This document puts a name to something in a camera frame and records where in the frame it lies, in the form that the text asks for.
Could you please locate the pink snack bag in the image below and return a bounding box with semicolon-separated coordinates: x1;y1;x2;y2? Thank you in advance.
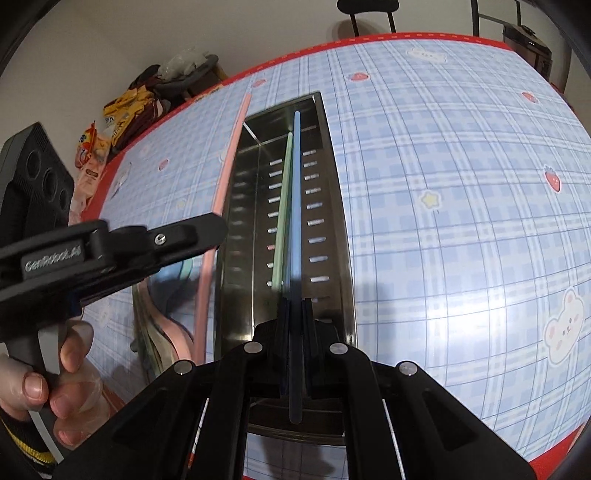
69;135;110;225

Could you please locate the pink spoon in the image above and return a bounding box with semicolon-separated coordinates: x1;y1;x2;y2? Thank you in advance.
156;314;193;360

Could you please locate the steel utensil tray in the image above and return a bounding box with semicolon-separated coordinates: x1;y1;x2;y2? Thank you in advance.
213;92;356;359

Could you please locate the person's left hand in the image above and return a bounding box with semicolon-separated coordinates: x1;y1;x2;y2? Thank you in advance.
0;318;105;448

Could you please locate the yellow snack bags pile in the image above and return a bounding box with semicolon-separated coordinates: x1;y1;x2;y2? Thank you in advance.
103;86;163;151

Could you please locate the blue plaid table mat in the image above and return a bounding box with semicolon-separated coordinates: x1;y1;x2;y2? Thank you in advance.
80;37;591;480

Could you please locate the blue spoon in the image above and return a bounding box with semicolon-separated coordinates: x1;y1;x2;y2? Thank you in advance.
147;262;184;317

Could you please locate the black round stool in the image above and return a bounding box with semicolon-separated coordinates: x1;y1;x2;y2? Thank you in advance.
337;0;400;37

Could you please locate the black metal rack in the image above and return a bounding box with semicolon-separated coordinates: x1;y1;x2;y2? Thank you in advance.
470;0;522;40

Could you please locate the orange snack bag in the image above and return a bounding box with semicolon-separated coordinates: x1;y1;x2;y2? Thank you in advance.
74;121;98;170

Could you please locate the brown rice cooker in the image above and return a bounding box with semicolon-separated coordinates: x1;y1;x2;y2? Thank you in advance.
503;24;552;80

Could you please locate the blue chopstick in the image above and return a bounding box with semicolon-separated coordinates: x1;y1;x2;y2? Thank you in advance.
287;111;304;425

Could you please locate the wooden stool with bags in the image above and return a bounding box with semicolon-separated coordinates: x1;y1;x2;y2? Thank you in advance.
128;47;228;101

